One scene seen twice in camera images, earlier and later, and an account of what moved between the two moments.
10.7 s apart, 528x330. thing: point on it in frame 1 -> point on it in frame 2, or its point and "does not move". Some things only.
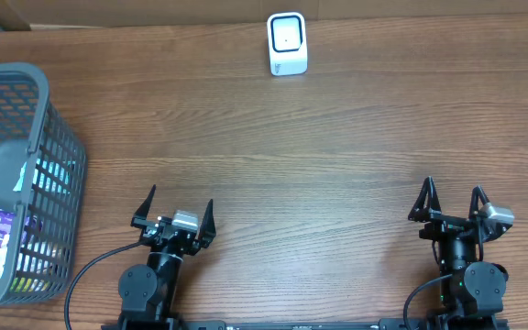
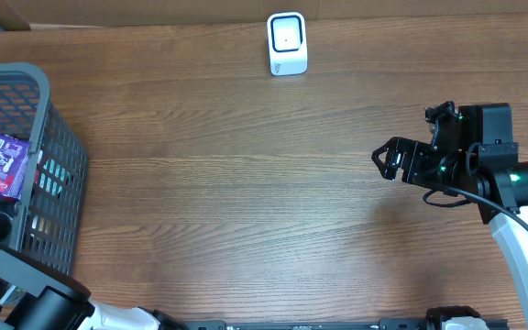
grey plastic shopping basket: x=26 y=158 does not move
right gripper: x=422 y=214 -> x=414 y=151
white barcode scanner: x=287 y=43 does not move
